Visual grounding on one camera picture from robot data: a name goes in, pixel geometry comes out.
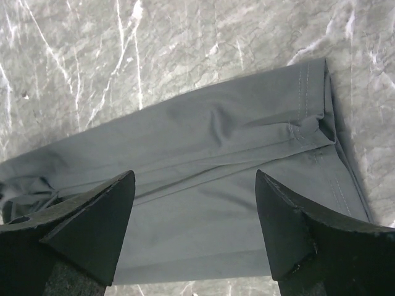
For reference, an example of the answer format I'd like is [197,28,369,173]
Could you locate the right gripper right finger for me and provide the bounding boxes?
[255,171,394,295]

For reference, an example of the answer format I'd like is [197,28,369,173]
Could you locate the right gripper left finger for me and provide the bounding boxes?
[1,171,135,295]

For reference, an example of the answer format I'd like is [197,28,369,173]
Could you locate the grey t-shirt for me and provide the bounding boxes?
[1,58,372,285]

